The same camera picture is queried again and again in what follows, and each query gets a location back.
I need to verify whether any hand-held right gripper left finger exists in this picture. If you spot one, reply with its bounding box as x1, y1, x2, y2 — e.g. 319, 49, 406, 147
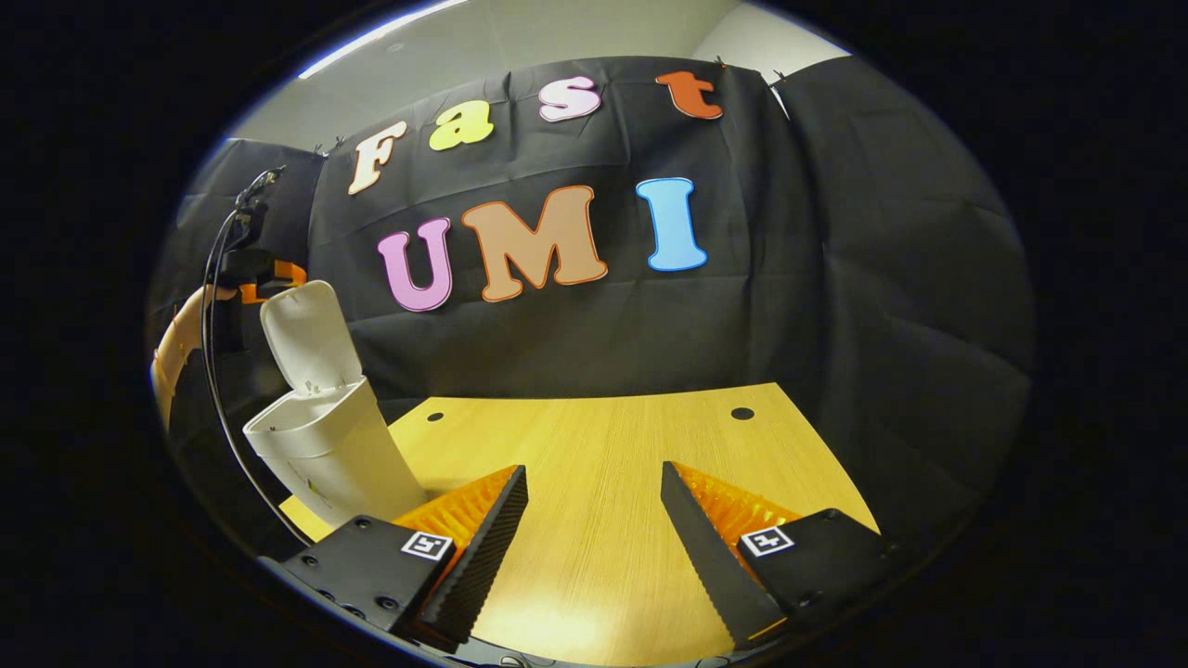
278, 465, 530, 653

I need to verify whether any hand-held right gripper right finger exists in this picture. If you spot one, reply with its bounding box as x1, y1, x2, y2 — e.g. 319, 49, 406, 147
660, 461, 908, 650

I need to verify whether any white desktop garbage bin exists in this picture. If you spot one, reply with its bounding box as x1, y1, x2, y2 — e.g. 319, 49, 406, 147
243, 280, 430, 530

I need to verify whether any wooden desktop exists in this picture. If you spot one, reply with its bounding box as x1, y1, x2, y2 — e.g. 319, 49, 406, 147
278, 382, 881, 667

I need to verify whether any black backdrop cloth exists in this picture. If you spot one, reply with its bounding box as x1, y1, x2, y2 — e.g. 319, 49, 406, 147
148, 56, 1036, 548

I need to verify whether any black cable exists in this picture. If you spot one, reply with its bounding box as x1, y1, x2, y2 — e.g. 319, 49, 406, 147
200, 209, 316, 548

